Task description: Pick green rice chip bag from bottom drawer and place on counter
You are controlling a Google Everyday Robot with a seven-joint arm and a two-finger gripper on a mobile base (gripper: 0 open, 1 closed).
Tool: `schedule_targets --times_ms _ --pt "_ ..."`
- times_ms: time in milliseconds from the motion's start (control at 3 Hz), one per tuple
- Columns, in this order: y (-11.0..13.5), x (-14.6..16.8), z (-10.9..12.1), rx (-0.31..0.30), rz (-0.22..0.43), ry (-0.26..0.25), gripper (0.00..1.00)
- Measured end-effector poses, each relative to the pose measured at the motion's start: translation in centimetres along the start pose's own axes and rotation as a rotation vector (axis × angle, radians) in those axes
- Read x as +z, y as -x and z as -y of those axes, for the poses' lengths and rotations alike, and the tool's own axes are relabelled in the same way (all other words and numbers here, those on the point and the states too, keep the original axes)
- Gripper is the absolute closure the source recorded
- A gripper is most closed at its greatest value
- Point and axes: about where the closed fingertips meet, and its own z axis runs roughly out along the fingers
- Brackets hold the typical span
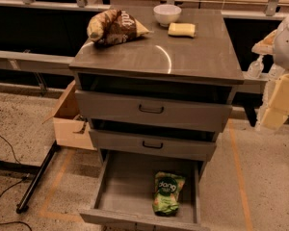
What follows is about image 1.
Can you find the green rice chip bag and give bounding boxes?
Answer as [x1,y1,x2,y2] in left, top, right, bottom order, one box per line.
[152,171,186,217]

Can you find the brown chip bag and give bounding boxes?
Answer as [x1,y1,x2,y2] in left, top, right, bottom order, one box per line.
[87,9,149,45]

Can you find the middle grey drawer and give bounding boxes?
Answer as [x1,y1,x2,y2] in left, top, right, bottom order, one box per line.
[90,130,216,161]

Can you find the yellow sponge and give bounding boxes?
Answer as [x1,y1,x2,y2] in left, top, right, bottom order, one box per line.
[168,23,196,38]

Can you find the black floor cable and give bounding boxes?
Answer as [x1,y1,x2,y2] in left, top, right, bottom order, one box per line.
[0,117,33,231]

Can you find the left clear pump bottle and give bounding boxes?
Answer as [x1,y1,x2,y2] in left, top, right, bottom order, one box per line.
[247,55,264,79]

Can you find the grey drawer cabinet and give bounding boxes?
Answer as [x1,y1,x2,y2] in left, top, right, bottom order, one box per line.
[68,5,245,231]

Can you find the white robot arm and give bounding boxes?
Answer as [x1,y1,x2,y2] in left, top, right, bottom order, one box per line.
[251,13,289,130]

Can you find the cardboard box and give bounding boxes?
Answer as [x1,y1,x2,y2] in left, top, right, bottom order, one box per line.
[44,81,94,150]

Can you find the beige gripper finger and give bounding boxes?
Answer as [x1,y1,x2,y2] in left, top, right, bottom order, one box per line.
[269,73,289,116]
[256,81,288,131]

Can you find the top grey drawer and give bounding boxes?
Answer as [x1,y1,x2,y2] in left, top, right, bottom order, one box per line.
[75,90,232,132]

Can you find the bottom grey open drawer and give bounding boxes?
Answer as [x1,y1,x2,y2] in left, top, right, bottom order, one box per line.
[80,151,210,231]

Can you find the grey metal shelf rail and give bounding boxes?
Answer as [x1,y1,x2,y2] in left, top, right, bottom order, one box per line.
[0,51,73,76]

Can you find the black stand leg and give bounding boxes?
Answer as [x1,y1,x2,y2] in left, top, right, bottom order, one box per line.
[16,141,60,214]

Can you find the white bowl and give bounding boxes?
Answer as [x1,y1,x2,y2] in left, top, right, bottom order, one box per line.
[153,4,182,27]

